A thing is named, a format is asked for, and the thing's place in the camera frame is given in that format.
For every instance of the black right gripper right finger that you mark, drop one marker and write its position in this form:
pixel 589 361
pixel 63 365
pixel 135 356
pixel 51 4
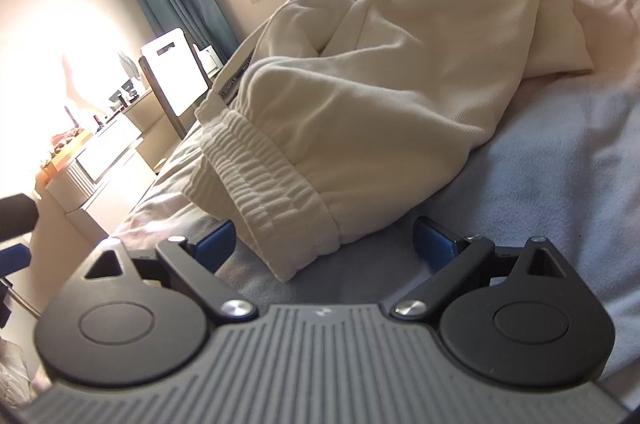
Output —
pixel 516 316

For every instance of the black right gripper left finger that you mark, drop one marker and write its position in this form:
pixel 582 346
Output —
pixel 128 318

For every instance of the cream white sweatpants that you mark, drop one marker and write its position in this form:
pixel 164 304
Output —
pixel 351 112

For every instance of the white desk with drawers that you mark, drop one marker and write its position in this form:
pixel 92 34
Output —
pixel 100 177

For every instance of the pastel tie-dye bed sheet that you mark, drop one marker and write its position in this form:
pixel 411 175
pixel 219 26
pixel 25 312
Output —
pixel 564 164

